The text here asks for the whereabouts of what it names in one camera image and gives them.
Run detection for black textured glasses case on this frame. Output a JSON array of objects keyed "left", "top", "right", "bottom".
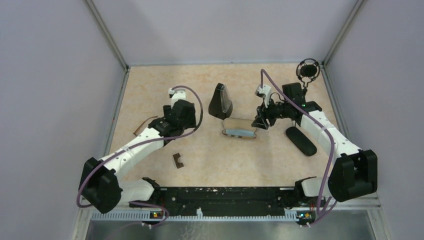
[{"left": 285, "top": 126, "right": 317, "bottom": 157}]

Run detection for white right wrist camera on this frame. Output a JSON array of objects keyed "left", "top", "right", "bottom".
[{"left": 255, "top": 84, "right": 272, "bottom": 108}]

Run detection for blue cleaning cloth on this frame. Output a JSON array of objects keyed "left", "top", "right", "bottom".
[{"left": 223, "top": 129, "right": 256, "bottom": 139}]

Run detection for brown frame sunglasses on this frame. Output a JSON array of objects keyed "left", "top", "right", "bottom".
[{"left": 133, "top": 115, "right": 158, "bottom": 136}]

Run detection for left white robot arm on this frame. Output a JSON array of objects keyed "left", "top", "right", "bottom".
[{"left": 76, "top": 99, "right": 197, "bottom": 214}]

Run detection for grey slotted cable duct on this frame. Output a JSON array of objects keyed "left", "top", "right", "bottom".
[{"left": 91, "top": 209, "right": 299, "bottom": 222}]

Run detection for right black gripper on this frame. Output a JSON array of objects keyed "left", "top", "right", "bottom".
[{"left": 251, "top": 96, "right": 291, "bottom": 130}]

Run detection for small brown case insert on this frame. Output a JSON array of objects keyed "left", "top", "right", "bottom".
[{"left": 172, "top": 153, "right": 184, "bottom": 169}]

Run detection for dark triangular glasses case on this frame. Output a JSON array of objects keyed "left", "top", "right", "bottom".
[{"left": 208, "top": 83, "right": 233, "bottom": 120}]

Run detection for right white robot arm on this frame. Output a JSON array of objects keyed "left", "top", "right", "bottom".
[{"left": 251, "top": 83, "right": 378, "bottom": 206}]

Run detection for plaid glasses case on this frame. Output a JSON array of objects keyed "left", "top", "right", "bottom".
[{"left": 221, "top": 117, "right": 257, "bottom": 140}]

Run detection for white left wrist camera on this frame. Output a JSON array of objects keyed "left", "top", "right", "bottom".
[{"left": 168, "top": 88, "right": 187, "bottom": 101}]

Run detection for purple cable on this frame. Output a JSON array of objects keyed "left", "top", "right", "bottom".
[
  {"left": 260, "top": 68, "right": 339, "bottom": 228},
  {"left": 76, "top": 85, "right": 204, "bottom": 229}
]

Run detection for black microphone on tripod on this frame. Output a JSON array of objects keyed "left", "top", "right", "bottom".
[{"left": 295, "top": 58, "right": 321, "bottom": 89}]

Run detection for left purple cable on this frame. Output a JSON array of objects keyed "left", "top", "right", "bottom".
[{"left": 76, "top": 85, "right": 204, "bottom": 229}]

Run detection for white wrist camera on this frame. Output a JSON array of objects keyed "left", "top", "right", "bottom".
[
  {"left": 168, "top": 88, "right": 187, "bottom": 101},
  {"left": 255, "top": 84, "right": 272, "bottom": 108}
]

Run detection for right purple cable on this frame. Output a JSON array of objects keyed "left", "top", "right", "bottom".
[{"left": 260, "top": 68, "right": 339, "bottom": 228}]

